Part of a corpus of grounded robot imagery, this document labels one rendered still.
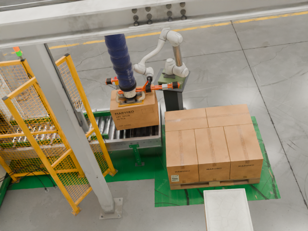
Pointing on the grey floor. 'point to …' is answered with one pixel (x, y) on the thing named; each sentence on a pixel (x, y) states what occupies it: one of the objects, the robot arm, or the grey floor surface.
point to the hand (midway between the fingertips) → (149, 88)
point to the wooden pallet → (215, 183)
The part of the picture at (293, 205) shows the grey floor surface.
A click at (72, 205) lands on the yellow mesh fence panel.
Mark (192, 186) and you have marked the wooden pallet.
